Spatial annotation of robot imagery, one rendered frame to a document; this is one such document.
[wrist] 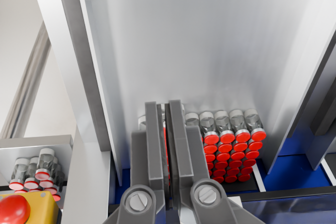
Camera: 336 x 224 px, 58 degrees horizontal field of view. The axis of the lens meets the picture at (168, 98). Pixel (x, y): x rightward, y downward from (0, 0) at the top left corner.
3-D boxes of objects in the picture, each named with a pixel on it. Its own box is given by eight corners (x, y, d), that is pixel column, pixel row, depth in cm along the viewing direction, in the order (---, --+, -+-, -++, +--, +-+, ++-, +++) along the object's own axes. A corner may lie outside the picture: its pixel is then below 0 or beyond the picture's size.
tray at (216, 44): (263, 157, 55) (269, 174, 53) (120, 168, 54) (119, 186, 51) (337, -30, 31) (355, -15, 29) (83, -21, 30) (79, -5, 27)
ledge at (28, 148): (87, 179, 59) (86, 188, 57) (18, 184, 58) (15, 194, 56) (71, 133, 49) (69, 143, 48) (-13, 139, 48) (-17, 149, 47)
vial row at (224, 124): (255, 117, 47) (264, 141, 44) (138, 125, 46) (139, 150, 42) (258, 107, 45) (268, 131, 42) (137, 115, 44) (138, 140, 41)
